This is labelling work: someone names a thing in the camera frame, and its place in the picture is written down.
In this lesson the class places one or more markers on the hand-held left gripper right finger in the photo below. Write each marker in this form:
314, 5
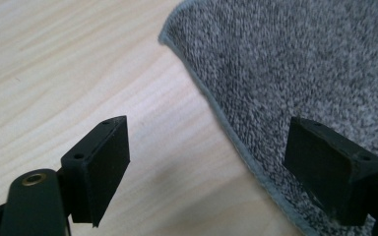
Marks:
331, 173

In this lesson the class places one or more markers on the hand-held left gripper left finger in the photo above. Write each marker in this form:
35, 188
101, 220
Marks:
95, 170

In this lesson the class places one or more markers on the grey towel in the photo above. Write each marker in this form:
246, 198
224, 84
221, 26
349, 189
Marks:
292, 65

